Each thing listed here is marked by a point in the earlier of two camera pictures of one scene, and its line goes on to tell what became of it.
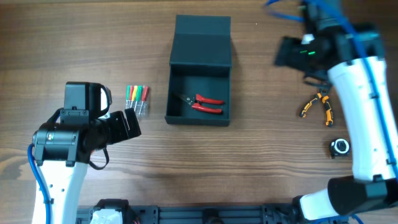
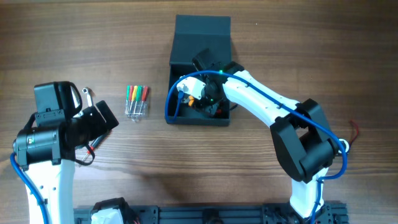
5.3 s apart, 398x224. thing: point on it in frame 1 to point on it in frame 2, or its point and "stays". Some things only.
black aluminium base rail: x=250 y=214 stays
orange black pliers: x=324 y=95 to x=191 y=100
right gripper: x=286 y=52 to x=203 y=101
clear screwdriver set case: x=137 y=96 stays
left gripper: x=125 y=125 to x=101 y=115
